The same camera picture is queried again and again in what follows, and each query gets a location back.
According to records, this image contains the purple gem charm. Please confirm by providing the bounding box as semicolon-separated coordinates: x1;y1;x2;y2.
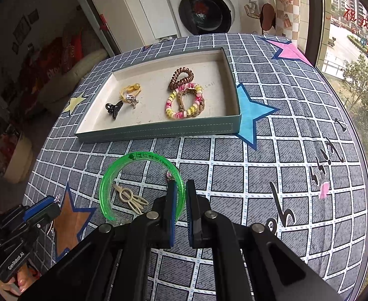
166;171;175;181

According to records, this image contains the black claw hair clip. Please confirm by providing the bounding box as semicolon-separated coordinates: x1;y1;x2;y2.
105;100;124;120

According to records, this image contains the brown braided bracelet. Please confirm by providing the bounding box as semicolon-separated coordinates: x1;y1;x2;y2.
174;86;206;114

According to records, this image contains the pink yellow spiral bracelet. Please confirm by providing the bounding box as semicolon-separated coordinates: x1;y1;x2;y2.
164;82;206;120

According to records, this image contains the green jewelry tray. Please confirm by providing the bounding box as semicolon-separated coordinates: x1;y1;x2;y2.
75;48;241;143

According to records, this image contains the person's left hand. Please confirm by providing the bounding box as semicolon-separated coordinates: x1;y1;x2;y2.
0;264;41;300

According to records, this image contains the beige hair clip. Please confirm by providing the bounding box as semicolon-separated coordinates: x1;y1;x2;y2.
112;184;149;215

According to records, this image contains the green translucent bangle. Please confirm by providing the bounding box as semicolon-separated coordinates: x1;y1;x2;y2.
98;152;186;225

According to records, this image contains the checked blue grey tablecloth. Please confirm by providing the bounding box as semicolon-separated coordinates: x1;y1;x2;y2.
23;34;368;300

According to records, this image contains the cream sofa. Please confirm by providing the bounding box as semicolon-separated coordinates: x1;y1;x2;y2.
38;48;108;105

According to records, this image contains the red cushion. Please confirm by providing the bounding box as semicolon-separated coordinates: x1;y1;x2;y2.
40;33;83;78

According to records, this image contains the white washing machine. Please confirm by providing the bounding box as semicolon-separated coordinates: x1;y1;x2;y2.
169;0;240;37

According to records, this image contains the brown round hanging item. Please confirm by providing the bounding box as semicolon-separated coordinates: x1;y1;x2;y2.
259;4;276;31

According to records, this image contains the pink checked bag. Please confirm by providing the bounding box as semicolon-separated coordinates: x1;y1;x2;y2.
276;0;300;44

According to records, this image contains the brown spiral hair tie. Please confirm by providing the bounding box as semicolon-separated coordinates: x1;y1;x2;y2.
167;66;195;92

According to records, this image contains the yellow hair tie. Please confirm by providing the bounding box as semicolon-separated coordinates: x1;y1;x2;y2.
119;83;143;99

